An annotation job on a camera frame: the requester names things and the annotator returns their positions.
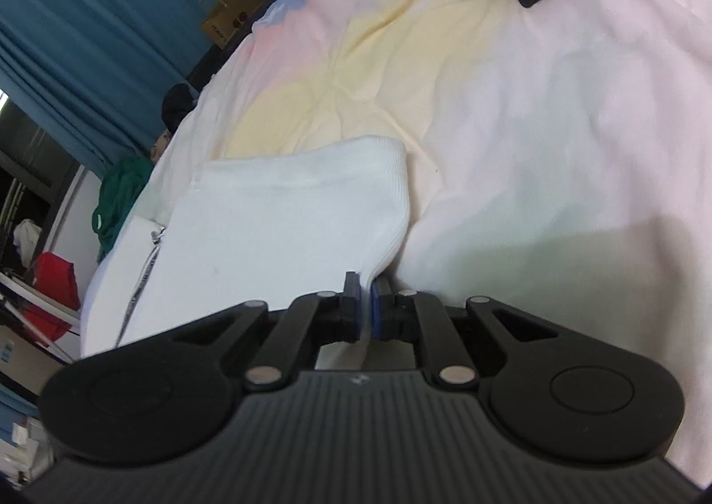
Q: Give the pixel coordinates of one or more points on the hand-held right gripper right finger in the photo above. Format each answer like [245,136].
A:
[379,310]

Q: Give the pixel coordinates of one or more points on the small white cloth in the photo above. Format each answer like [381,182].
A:
[26,239]

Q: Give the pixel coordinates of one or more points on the green garment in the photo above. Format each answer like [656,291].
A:
[119,203]

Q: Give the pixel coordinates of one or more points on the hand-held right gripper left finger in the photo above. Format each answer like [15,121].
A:
[350,315]

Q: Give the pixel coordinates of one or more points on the brown cardboard box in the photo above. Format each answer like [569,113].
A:
[231,17]

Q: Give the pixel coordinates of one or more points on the blue curtain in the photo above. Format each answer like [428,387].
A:
[83,36]

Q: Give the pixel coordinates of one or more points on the black cap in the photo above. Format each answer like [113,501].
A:
[177,104]

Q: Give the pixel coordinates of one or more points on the red cloth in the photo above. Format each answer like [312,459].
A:
[54,287]

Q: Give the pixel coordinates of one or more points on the white knit sweater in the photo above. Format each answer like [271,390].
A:
[267,237]

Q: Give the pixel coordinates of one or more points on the pastel rainbow bed blanket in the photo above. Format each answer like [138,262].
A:
[556,148]

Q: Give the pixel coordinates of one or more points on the white drying rack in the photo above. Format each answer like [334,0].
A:
[33,309]

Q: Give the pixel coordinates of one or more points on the black bed frame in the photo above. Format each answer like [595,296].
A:
[218,63]

